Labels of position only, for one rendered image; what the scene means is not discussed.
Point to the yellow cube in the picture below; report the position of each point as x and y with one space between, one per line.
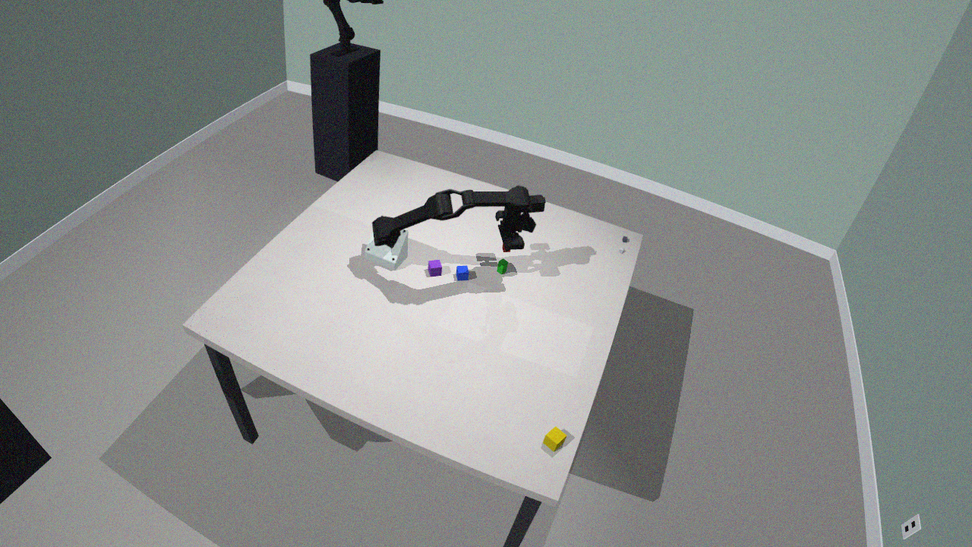
554 438

